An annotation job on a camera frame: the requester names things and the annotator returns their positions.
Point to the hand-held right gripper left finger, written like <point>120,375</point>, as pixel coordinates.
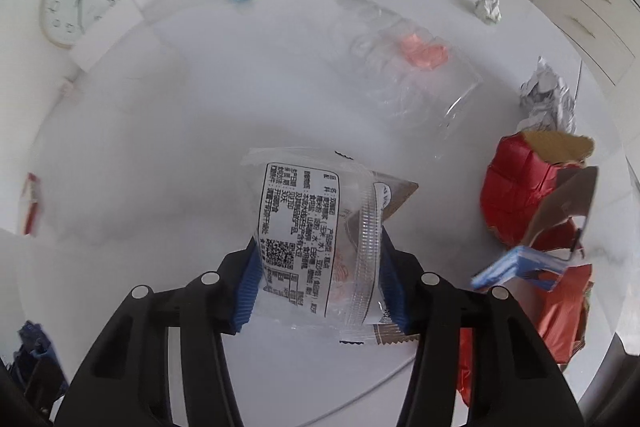
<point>247,288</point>

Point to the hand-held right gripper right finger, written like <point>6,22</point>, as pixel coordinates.
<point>392,289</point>

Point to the clear printed snack wrapper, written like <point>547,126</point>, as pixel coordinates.
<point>300,227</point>

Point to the grey printed paper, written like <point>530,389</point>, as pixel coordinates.
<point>545,94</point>

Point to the blue white packet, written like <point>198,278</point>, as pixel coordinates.
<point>515,264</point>

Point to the torn red cardboard box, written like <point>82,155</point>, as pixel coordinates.
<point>515,187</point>

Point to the clear plastic bag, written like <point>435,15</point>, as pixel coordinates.
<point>400,97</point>

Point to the red white packet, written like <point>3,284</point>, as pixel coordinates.
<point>31,204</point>

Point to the white paper card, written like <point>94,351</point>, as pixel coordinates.
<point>107,39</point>

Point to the beige drawer cabinet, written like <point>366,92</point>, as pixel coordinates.
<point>585,2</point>

